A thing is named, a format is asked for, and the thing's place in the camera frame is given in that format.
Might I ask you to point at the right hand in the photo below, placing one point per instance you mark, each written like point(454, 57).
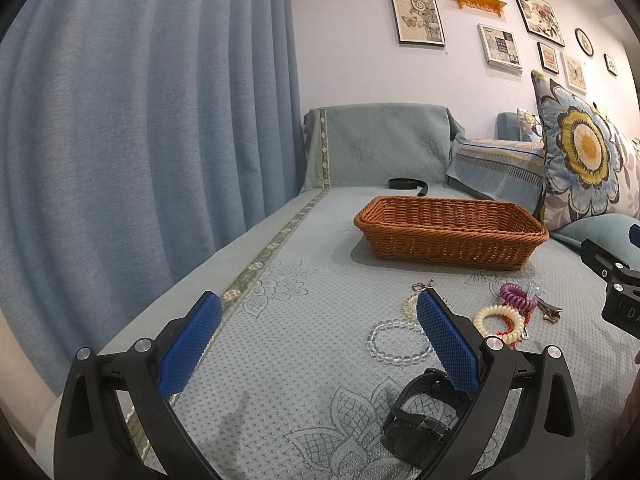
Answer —
point(630, 412)

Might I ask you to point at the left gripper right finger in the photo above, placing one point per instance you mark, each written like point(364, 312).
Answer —
point(545, 440)

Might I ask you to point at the blue curtain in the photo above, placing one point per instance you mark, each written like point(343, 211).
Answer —
point(138, 137)

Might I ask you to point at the large floral pillow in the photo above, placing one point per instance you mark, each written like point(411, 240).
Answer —
point(590, 168)

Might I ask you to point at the small floral pillow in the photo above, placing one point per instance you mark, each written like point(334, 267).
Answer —
point(529, 126)

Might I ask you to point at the small dark framed picture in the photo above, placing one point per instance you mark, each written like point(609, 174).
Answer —
point(548, 58)

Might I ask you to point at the teal headboard cover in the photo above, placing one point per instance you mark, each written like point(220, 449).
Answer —
point(368, 144)

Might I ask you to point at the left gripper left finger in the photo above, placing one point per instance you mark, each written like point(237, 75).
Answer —
point(92, 440)

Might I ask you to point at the brown wicker basket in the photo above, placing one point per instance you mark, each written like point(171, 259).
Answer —
point(482, 234)

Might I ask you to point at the white framed picture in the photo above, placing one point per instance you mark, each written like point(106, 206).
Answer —
point(500, 49)

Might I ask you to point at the orange wall shelf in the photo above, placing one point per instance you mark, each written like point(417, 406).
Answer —
point(491, 6)

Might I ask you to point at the floral framed picture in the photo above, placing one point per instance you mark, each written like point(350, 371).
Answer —
point(540, 20)

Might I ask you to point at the teal cushion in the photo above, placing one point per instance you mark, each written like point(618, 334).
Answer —
point(610, 231)

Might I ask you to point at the tiny framed picture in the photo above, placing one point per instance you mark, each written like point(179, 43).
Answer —
point(610, 64)

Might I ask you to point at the butterfly light framed picture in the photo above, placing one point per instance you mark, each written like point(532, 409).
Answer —
point(574, 73)

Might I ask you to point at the striped blue pillow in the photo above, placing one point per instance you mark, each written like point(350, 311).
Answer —
point(510, 171)

